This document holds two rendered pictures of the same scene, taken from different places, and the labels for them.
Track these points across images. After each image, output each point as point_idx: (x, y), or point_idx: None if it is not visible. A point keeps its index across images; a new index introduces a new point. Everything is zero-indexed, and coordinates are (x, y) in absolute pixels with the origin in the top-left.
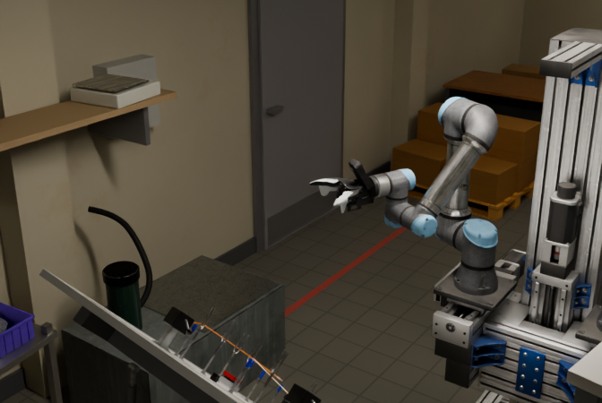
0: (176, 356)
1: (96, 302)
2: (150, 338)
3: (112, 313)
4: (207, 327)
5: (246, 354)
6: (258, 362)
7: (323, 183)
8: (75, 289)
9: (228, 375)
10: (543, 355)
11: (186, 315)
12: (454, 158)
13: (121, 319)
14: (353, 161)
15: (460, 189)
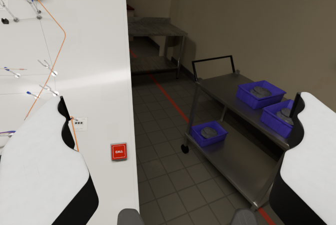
0: None
1: (121, 5)
2: (79, 21)
3: None
4: (64, 38)
5: (47, 80)
6: (40, 92)
7: (295, 129)
8: None
9: (116, 144)
10: None
11: None
12: None
13: (94, 6)
14: None
15: None
